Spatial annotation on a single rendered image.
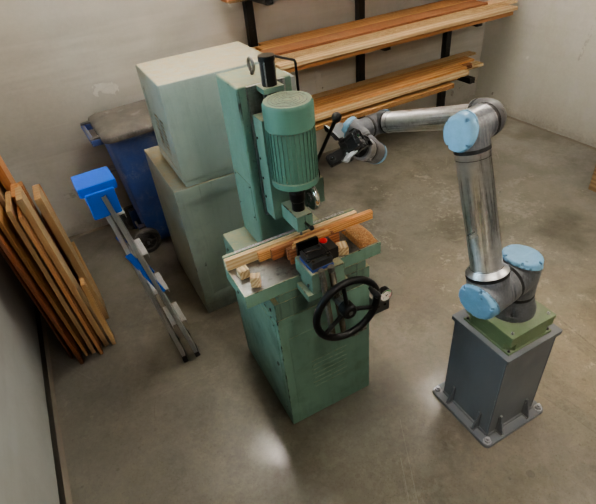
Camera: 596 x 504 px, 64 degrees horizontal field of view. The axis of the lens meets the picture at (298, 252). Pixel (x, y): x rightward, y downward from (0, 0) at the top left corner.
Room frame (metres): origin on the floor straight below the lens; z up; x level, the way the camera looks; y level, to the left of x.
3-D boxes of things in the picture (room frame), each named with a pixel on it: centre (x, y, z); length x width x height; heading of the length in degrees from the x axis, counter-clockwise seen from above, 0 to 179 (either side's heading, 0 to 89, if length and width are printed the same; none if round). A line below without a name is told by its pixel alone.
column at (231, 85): (1.83, 0.10, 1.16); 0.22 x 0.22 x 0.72; 24
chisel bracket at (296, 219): (1.58, -0.01, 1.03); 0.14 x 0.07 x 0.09; 24
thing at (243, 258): (1.57, 0.01, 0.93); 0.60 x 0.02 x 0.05; 114
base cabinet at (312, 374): (1.67, 0.03, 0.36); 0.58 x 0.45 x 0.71; 24
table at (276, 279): (1.45, -0.04, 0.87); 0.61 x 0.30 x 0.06; 114
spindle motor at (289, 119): (1.56, -0.02, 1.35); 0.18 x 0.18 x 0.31
